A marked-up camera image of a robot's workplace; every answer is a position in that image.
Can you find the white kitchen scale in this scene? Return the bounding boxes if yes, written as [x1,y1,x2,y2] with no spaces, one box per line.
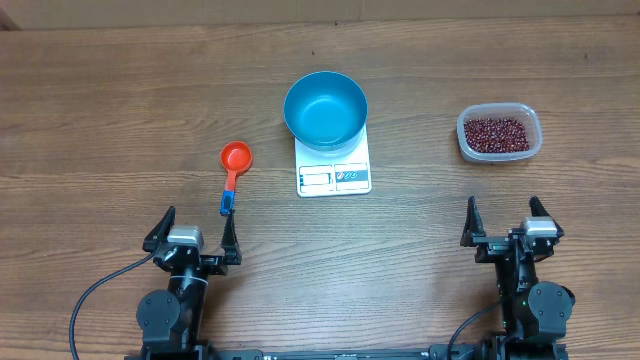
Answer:
[295,126,372,198]

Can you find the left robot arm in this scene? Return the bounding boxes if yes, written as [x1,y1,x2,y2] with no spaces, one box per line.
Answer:
[136,206,242,359]

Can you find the clear plastic container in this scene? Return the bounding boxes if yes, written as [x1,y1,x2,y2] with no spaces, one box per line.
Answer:
[456,103,543,163]

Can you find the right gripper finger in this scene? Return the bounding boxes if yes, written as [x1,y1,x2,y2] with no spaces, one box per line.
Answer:
[529,196,565,238]
[460,196,486,247]

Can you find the blue bowl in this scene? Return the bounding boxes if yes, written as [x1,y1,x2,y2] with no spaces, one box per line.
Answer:
[283,71,369,151]

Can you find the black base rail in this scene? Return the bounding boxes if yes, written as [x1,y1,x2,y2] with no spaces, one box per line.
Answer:
[125,344,569,360]

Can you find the red measuring scoop blue handle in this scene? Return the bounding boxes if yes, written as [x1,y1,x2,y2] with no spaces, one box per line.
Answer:
[220,141,253,216]

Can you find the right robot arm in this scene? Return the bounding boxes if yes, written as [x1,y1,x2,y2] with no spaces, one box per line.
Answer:
[447,196,575,359]

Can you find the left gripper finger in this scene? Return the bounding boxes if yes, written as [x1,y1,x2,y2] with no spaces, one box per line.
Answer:
[221,210,242,265]
[142,206,176,252]

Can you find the red beans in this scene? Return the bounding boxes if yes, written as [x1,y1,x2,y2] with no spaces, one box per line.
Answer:
[463,117,530,153]

